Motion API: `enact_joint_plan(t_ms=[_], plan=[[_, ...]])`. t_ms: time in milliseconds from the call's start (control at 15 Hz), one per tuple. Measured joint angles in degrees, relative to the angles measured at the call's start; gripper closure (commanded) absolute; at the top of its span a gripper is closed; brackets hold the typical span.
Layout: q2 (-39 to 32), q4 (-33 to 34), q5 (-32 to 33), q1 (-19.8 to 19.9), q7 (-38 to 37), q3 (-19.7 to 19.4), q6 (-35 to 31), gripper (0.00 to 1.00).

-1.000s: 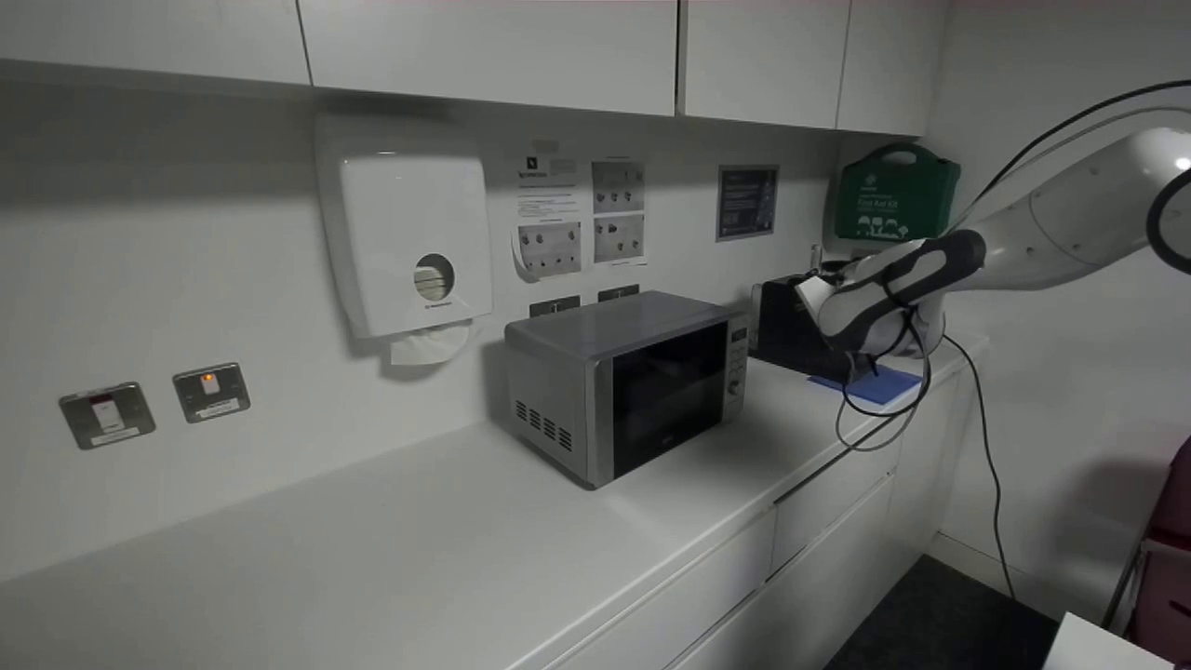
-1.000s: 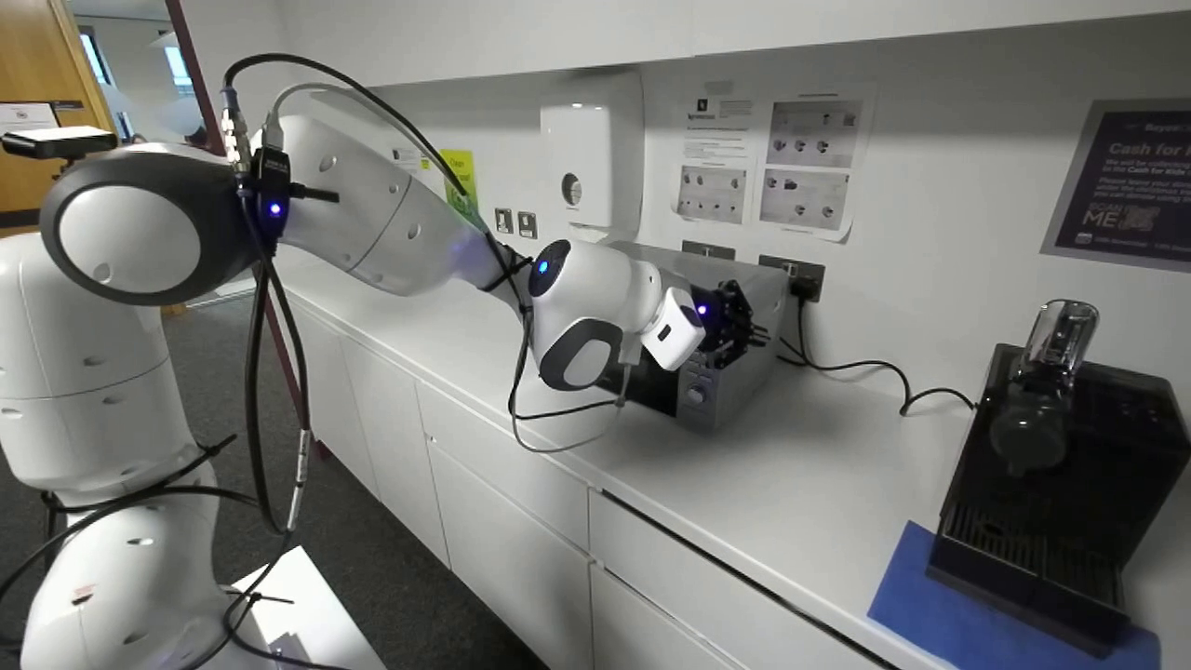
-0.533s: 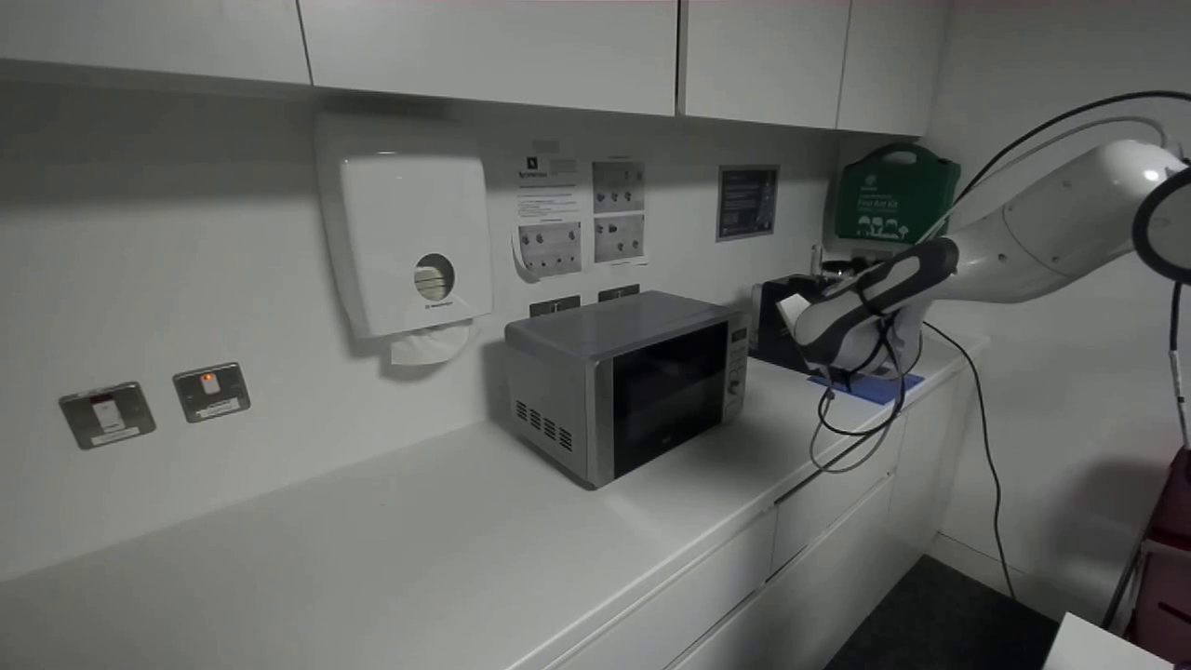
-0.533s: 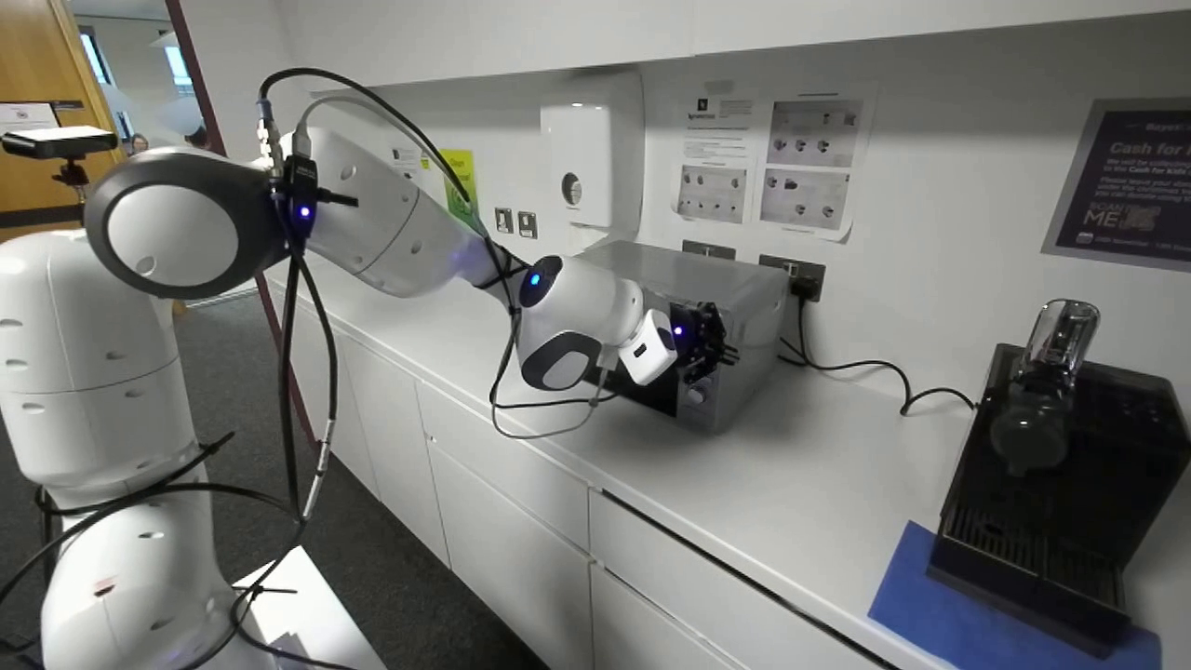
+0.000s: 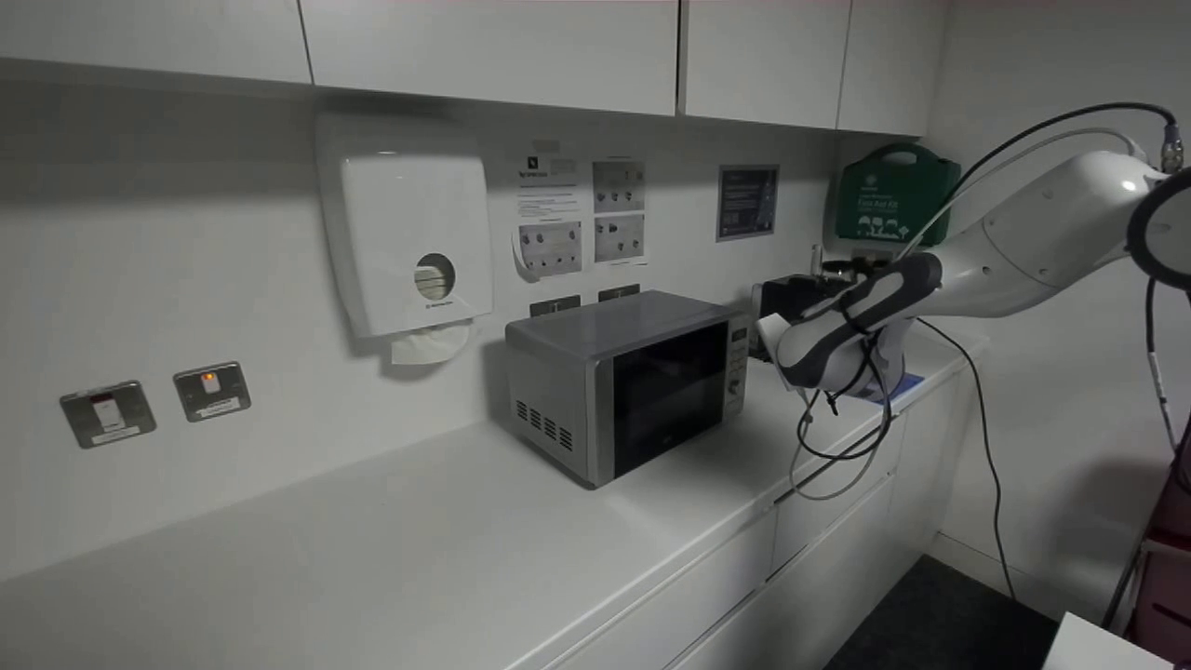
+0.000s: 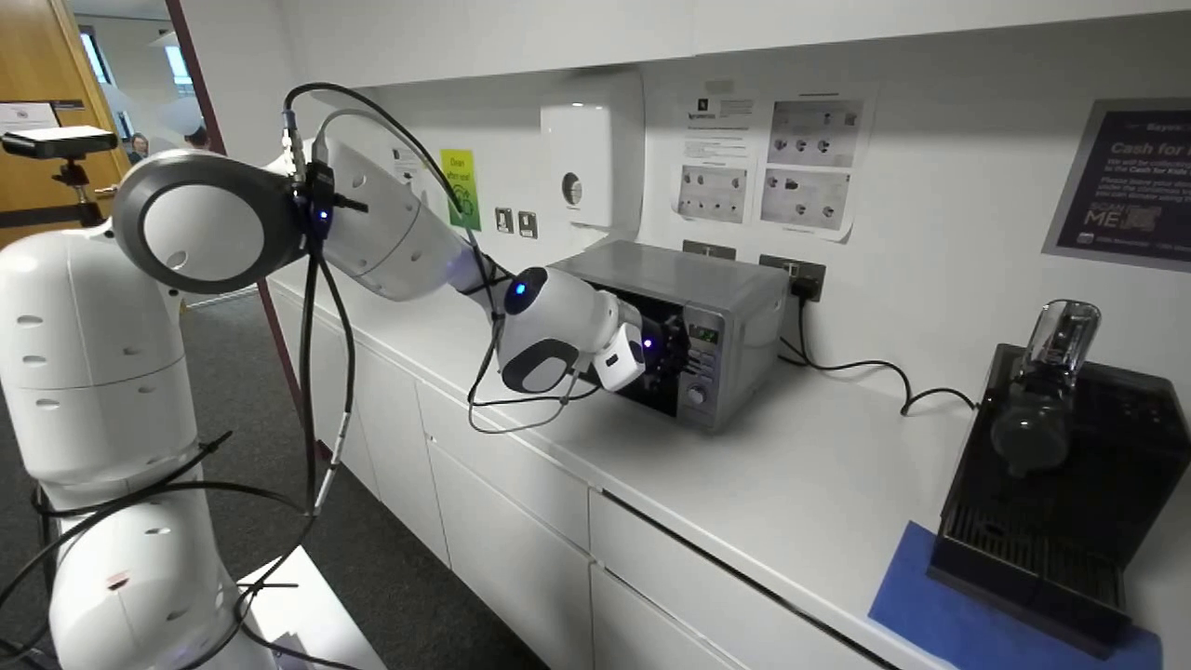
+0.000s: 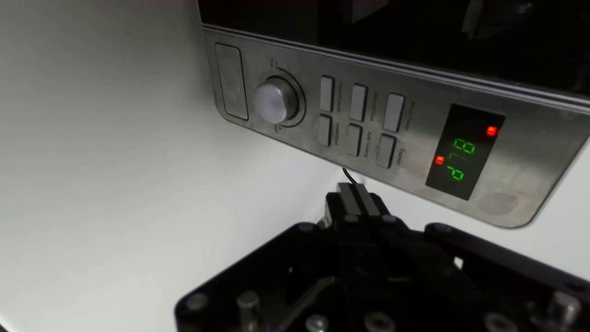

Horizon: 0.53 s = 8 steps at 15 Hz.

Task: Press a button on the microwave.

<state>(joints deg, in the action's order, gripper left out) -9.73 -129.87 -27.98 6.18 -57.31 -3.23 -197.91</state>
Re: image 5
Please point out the blue mat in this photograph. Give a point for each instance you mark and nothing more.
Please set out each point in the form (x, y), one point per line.
(904, 388)

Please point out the paper notice with two photos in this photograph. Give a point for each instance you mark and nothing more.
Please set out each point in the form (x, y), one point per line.
(620, 212)

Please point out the dark framed wall sign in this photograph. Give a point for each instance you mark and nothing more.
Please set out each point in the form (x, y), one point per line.
(748, 203)

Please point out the green first aid kit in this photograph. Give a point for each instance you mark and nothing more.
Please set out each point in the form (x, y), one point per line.
(887, 198)

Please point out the white robot base platform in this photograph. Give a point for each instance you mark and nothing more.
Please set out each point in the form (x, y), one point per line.
(1103, 645)

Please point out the paper notice with logo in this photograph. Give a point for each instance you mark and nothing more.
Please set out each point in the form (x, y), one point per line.
(547, 238)

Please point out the black coffee machine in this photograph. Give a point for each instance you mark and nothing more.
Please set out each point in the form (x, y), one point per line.
(825, 296)

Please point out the white wall cabinet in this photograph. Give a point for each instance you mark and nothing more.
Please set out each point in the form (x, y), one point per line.
(497, 49)

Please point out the white paper towel dispenser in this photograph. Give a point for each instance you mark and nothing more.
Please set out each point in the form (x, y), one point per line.
(396, 238)

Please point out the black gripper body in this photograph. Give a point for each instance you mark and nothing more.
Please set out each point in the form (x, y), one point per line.
(776, 305)

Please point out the silver microwave oven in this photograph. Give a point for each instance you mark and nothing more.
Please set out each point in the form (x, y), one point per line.
(561, 387)

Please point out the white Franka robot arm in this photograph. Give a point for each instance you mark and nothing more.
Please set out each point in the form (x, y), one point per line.
(1056, 225)

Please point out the white base cabinet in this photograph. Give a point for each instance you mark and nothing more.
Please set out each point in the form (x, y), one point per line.
(819, 560)

